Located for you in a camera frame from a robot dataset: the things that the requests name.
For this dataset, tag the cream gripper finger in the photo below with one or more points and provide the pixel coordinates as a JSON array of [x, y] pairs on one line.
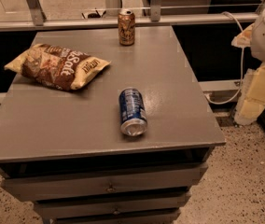
[[252, 100], [243, 39]]

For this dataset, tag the blue pepsi can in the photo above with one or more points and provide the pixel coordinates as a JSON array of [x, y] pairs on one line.
[[133, 121]]

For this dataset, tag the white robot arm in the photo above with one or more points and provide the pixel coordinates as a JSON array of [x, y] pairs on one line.
[[258, 38]]

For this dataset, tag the gold brown soda can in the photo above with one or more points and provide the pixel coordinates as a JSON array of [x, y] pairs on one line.
[[126, 25]]

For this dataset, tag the grey drawer cabinet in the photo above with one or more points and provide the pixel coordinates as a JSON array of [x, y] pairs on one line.
[[48, 132]]

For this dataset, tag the floor outlet with plugs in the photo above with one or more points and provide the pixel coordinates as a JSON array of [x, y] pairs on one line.
[[94, 15]]

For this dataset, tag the bottom grey drawer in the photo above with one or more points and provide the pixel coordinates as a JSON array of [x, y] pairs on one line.
[[162, 216]]

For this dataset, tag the grey drawer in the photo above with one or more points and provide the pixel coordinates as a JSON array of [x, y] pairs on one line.
[[113, 206], [162, 216], [106, 182]]

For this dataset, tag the brown yellow chip bag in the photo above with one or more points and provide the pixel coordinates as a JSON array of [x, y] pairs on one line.
[[57, 67]]

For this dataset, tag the middle grey drawer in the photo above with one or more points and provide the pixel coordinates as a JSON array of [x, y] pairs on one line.
[[113, 206]]

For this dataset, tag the top grey drawer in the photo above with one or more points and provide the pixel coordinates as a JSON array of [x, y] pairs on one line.
[[106, 182]]

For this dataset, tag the lower metal rail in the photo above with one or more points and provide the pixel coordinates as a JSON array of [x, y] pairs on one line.
[[221, 92]]

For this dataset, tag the metal window railing frame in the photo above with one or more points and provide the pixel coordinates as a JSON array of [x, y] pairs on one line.
[[22, 15]]

